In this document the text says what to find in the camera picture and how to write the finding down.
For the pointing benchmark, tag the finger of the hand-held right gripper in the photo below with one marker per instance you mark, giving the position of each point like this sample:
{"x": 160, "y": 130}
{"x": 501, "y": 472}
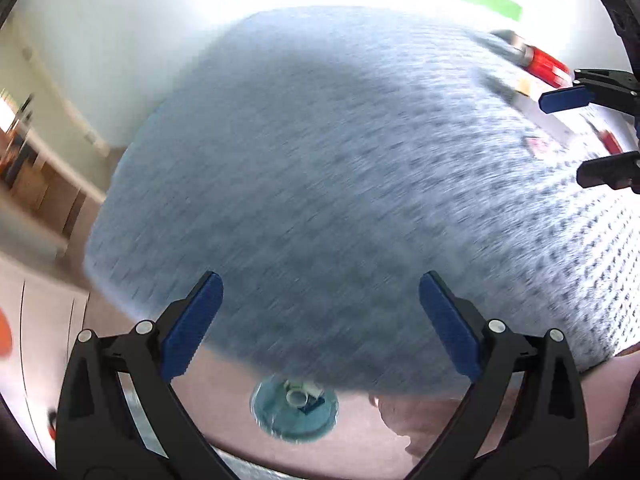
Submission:
{"x": 605, "y": 170}
{"x": 565, "y": 98}

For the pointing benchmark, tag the white paper cup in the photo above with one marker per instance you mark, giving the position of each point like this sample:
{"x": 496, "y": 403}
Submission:
{"x": 295, "y": 398}

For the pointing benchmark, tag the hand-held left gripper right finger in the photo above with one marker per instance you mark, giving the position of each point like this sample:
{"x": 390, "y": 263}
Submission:
{"x": 450, "y": 325}

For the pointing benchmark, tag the white wardrobe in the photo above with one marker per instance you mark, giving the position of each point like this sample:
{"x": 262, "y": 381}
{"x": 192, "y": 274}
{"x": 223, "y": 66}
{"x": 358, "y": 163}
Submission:
{"x": 45, "y": 320}

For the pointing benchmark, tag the small dark red box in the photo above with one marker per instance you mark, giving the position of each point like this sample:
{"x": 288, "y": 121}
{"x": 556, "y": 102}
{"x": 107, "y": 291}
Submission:
{"x": 611, "y": 141}

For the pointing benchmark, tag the yellow and white box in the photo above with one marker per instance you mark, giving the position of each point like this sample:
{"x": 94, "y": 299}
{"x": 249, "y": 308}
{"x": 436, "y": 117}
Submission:
{"x": 550, "y": 122}

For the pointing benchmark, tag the small pink packet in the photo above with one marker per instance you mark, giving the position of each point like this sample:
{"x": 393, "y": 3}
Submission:
{"x": 537, "y": 147}

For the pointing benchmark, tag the blue fleece blanket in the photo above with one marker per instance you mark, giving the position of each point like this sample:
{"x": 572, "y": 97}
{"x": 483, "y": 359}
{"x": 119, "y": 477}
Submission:
{"x": 325, "y": 185}

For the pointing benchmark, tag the wooden cabinet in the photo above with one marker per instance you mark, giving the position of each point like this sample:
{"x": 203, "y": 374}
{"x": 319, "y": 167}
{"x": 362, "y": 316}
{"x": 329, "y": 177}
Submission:
{"x": 45, "y": 195}

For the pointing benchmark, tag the red drink can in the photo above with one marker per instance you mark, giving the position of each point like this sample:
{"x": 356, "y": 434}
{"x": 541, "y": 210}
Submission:
{"x": 547, "y": 65}

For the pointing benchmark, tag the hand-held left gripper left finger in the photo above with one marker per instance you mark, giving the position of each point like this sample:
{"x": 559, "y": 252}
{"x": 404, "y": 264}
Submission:
{"x": 192, "y": 325}

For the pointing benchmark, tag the dark blue packet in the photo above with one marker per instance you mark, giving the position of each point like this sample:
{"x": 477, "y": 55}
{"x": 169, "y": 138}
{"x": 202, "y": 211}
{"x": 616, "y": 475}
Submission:
{"x": 312, "y": 405}

